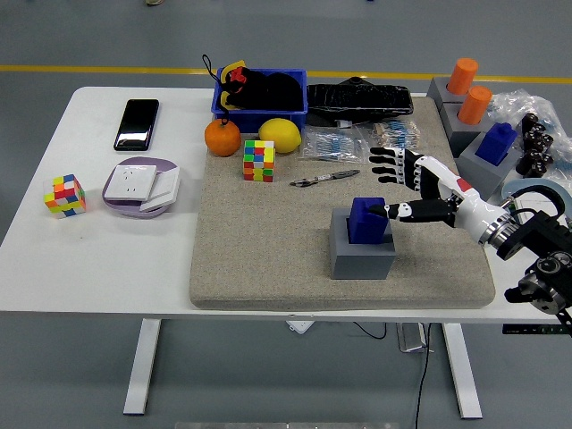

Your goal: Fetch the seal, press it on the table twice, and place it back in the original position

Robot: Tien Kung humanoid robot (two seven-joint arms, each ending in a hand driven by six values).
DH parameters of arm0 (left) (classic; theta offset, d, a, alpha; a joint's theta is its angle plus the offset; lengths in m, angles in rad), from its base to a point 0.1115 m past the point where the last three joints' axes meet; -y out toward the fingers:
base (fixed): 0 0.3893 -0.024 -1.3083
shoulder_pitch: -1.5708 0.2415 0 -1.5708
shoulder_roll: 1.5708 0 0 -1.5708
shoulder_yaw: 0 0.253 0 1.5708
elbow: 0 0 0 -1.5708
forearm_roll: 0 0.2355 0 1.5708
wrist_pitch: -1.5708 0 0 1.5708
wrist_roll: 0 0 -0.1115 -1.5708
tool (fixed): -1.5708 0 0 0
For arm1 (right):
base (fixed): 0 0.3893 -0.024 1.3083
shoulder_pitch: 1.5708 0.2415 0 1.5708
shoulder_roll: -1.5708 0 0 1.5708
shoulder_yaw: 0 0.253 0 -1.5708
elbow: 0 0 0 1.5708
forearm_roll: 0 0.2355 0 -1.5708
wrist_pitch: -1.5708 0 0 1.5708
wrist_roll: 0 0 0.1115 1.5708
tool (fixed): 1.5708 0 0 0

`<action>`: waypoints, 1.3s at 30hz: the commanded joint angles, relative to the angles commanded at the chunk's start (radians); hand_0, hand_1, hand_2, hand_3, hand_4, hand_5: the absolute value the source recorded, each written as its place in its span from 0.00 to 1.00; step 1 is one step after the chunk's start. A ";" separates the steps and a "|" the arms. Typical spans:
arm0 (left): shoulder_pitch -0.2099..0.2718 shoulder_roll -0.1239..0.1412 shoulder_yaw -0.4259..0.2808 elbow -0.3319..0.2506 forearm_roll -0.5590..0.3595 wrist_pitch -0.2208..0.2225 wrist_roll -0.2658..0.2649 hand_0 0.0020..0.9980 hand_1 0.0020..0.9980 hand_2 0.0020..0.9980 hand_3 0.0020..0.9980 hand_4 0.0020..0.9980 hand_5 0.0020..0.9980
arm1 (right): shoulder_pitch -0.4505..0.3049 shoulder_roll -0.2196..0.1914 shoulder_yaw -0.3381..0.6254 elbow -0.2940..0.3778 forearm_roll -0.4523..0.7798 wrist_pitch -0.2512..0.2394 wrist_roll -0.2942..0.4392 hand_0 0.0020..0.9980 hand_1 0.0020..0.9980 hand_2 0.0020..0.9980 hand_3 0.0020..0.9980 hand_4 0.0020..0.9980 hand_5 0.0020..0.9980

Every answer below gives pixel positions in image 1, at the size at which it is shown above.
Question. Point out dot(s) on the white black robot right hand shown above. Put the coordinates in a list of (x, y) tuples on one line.
[(473, 210)]

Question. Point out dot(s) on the blue square seal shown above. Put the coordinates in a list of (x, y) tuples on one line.
[(362, 228), (495, 143)]

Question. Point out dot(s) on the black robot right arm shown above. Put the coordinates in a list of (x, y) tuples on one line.
[(532, 232)]

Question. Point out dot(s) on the grey square seal holder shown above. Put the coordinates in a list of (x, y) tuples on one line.
[(362, 263), (496, 178)]

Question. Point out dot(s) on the grey round-hole seal holder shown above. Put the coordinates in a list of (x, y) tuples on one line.
[(456, 134), (437, 91)]

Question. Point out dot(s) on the orange cylinder seal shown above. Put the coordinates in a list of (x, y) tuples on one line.
[(474, 105), (462, 76)]

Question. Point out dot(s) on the light blue plate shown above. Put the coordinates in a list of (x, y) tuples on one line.
[(509, 187)]

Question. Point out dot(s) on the dark brown knob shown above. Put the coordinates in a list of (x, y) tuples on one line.
[(532, 142), (546, 159), (532, 155), (536, 132), (546, 141), (537, 169), (530, 120), (524, 166)]

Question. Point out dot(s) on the clear bag of resistors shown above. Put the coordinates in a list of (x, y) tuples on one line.
[(397, 134), (333, 145)]

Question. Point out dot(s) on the crumpled clear plastic bag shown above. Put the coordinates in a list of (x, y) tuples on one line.
[(514, 105)]

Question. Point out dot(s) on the black table control panel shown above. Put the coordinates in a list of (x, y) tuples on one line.
[(523, 330)]

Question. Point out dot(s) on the black silver pen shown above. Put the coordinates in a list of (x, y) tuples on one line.
[(324, 178)]

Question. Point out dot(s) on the black keyboard in plastic wrap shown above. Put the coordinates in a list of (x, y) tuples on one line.
[(357, 100)]

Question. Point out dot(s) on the white table leg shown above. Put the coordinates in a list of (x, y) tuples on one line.
[(142, 366), (462, 371)]

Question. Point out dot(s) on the yellow lemon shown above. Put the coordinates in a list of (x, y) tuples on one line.
[(280, 135)]

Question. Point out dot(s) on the grey-brown mat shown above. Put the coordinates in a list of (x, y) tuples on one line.
[(268, 250)]

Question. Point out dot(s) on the multicoloured puzzle cube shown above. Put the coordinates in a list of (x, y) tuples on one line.
[(64, 196), (258, 162)]

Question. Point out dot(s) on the blue plastic bin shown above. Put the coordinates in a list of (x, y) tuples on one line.
[(268, 119)]

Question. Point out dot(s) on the black fabric pouch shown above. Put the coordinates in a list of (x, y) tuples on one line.
[(272, 91)]

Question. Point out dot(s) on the orange fruit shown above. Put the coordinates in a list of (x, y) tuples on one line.
[(222, 138)]

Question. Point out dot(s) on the yellow black tool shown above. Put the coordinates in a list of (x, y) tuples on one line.
[(223, 96)]

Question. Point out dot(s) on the black smartphone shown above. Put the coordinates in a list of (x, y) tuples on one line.
[(136, 125)]

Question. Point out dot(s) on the purple plate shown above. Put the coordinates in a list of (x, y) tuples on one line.
[(118, 207)]

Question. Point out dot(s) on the person's shoe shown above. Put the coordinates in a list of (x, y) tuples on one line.
[(155, 2)]

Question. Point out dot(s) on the white wall switch panel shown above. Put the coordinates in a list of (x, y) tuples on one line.
[(536, 203), (163, 192)]

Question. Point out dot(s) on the clear bracket under table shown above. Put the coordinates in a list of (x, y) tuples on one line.
[(409, 339)]

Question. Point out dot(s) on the white wall socket panel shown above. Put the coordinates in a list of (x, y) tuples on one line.
[(129, 183)]

